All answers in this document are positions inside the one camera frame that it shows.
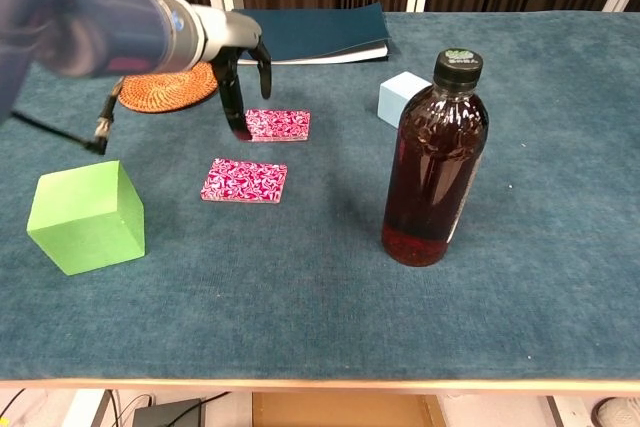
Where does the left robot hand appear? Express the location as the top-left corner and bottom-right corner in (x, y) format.
(202, 6), (274, 143)

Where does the pink patterned card stack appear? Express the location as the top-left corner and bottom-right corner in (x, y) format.
(200, 157), (289, 204)

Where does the pink patterned card deck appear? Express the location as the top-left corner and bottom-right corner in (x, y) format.
(244, 109), (312, 144)

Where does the woven rattan round coaster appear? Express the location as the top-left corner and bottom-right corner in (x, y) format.
(117, 61), (220, 113)

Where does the dark blue spiral notebook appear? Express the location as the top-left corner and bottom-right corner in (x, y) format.
(232, 2), (392, 66)

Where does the light blue foam cube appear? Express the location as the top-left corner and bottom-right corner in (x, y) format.
(377, 71), (432, 129)

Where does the dark red drink bottle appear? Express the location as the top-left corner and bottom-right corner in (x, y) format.
(381, 48), (490, 268)

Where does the green foam cube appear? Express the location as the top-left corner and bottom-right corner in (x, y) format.
(26, 160), (146, 277)

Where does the teal velvet tablecloth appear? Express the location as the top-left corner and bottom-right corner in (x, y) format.
(0, 10), (640, 382)

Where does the black box under table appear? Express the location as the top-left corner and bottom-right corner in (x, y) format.
(132, 398), (206, 427)

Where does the brown cardboard box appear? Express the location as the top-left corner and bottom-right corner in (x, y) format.
(251, 391), (446, 427)

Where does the white table leg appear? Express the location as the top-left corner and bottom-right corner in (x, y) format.
(62, 389), (111, 427)
(547, 395), (594, 427)

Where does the white sneaker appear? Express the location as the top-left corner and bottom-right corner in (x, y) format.
(594, 396), (640, 427)

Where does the black arm cable with connector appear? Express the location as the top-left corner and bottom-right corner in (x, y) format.
(9, 75), (126, 156)

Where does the black cable under table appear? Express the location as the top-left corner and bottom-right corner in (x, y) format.
(107, 389), (154, 427)

